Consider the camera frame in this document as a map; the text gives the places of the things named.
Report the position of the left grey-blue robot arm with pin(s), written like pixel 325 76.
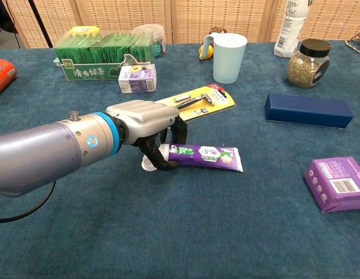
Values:
pixel 37 151

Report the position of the brown syrup bottle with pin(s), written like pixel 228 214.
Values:
pixel 202 52

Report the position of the glass jar black lid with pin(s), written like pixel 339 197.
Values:
pixel 306 68

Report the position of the green tea bag box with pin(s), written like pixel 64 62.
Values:
pixel 92 55

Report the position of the dark blue long box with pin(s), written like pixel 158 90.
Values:
pixel 307 109

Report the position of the small purple white-capped bottle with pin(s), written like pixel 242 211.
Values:
pixel 208 157

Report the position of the blue tablecloth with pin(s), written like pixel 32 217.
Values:
pixel 179 226

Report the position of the light blue plastic cup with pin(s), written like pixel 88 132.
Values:
pixel 229 61

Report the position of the small purple packet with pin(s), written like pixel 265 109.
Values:
pixel 334 183

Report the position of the red drink can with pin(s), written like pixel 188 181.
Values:
pixel 2 75

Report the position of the clear round tub of clips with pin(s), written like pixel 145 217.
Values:
pixel 159 37

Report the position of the yellow lid container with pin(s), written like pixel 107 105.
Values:
pixel 83 30

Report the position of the razor in yellow blister pack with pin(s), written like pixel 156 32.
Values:
pixel 223 100

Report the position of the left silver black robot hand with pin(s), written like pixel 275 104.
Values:
pixel 144 116

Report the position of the small purple juice carton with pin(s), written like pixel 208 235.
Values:
pixel 137 80

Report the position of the woven bamboo folding screen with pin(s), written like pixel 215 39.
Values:
pixel 191 17

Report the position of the white drink bottle yellow cap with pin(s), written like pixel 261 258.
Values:
pixel 290 32

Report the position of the black tripod stand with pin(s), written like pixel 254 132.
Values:
pixel 40 21

